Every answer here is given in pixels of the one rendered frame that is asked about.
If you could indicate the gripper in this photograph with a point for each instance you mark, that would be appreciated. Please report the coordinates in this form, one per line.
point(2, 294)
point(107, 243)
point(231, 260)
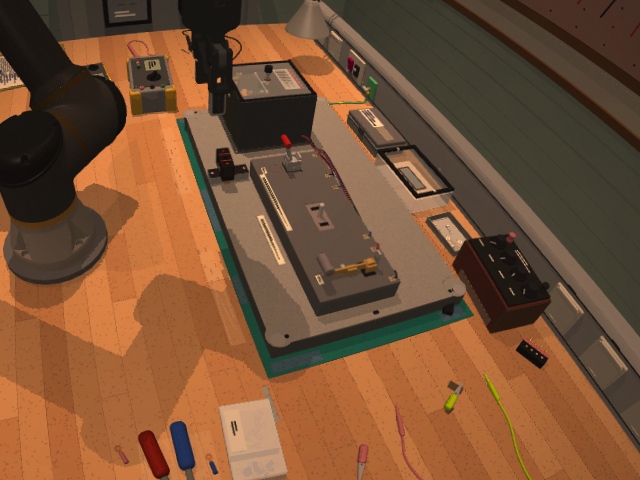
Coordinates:
point(202, 57)

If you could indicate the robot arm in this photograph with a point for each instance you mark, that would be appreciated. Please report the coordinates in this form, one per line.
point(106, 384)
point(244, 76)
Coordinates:
point(60, 110)

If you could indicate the brass alarm link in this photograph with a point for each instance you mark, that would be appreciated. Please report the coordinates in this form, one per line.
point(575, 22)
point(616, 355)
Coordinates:
point(352, 269)

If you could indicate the black relay box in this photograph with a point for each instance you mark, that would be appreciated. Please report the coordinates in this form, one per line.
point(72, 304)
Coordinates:
point(272, 117)

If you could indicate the black reset knob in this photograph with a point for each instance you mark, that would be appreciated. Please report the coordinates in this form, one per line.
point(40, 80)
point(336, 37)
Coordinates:
point(268, 71)

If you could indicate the black shorting plug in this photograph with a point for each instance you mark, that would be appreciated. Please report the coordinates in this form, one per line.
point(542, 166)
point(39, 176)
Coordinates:
point(226, 166)

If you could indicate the yellow test meter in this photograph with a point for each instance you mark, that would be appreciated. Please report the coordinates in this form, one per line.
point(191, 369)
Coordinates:
point(150, 90)

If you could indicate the pink test lead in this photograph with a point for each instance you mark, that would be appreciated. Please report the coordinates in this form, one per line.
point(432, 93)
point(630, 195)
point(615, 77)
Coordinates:
point(407, 450)
point(136, 47)

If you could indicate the socket with pink plug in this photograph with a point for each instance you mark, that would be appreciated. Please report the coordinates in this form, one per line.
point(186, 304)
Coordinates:
point(355, 64)

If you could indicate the grey test block toggle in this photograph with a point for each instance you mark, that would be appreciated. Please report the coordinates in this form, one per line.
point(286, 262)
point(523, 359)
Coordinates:
point(321, 216)

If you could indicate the yellow-green test lead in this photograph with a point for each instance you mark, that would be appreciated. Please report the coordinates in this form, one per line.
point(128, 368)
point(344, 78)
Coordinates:
point(510, 425)

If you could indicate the grey lamp shade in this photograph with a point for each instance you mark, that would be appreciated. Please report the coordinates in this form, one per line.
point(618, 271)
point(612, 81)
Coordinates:
point(307, 20)

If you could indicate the grey small box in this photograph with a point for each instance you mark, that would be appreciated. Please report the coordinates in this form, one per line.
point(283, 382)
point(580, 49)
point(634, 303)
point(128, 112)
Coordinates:
point(99, 71)

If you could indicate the green socket box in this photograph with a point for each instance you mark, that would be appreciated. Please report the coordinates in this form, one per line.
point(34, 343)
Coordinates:
point(372, 87)

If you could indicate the grey flat case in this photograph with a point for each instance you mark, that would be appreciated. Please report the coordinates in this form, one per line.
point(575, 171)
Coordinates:
point(375, 129)

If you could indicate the grey raised terminal panel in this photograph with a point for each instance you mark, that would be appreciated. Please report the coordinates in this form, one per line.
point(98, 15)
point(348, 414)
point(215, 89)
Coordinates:
point(320, 250)

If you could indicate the white printed paper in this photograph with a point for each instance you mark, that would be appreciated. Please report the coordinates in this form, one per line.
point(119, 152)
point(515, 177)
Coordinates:
point(7, 75)

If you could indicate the clear plastic ruler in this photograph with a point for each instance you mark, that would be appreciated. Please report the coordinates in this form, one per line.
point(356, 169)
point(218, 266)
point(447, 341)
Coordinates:
point(230, 317)

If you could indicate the black framed white tray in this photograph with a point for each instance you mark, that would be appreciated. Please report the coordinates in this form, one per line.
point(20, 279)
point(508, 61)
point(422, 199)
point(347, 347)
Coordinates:
point(417, 192)

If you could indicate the grey small tray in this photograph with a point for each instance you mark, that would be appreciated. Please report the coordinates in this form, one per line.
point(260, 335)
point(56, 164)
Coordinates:
point(447, 231)

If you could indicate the green bench mat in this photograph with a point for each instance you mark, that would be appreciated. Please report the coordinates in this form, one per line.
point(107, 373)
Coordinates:
point(300, 357)

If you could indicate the brown decade resistance box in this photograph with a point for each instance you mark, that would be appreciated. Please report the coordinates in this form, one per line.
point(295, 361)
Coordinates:
point(505, 290)

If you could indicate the brown framed notice board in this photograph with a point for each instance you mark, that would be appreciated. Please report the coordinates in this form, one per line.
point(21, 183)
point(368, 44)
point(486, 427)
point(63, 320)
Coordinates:
point(560, 45)

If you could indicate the blue crimp lug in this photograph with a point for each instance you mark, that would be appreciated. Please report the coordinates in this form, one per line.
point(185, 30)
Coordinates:
point(212, 466)

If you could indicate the pink probe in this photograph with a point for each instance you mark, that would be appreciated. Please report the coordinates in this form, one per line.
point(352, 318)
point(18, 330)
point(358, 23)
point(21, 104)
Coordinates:
point(362, 457)

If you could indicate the black pin connector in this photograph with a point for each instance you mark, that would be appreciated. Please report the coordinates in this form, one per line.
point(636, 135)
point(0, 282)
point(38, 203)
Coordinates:
point(531, 354)

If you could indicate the black framed wall sign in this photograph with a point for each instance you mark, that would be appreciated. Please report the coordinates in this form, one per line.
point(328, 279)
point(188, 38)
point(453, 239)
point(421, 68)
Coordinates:
point(127, 11)

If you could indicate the white wall socket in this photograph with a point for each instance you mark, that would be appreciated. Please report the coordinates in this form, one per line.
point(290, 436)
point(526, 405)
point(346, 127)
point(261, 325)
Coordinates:
point(336, 43)

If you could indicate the grey base plate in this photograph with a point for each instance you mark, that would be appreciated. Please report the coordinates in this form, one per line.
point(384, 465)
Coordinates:
point(240, 240)

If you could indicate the grey wall trunking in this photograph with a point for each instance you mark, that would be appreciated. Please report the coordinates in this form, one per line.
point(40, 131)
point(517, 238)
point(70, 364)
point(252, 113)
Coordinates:
point(480, 165)

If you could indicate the grey wall socket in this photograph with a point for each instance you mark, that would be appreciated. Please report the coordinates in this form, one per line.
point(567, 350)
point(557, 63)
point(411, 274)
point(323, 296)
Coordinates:
point(562, 310)
point(602, 364)

